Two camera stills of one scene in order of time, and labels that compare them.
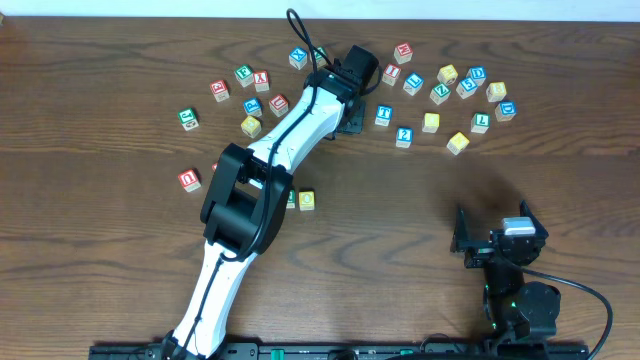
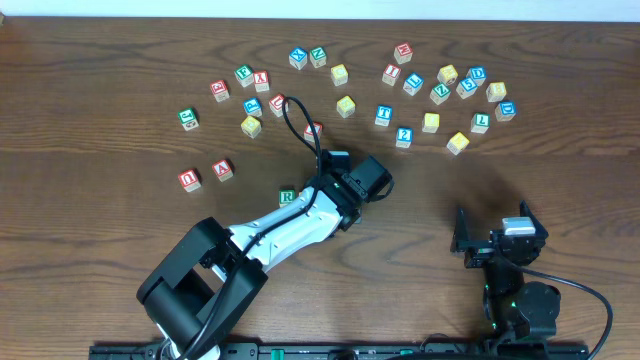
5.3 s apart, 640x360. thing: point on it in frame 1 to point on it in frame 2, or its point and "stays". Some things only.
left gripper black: x=353 y=122 to x=338 y=163
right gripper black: x=493 y=248 stays
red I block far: x=390 y=74 stays
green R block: x=291 y=203 stays
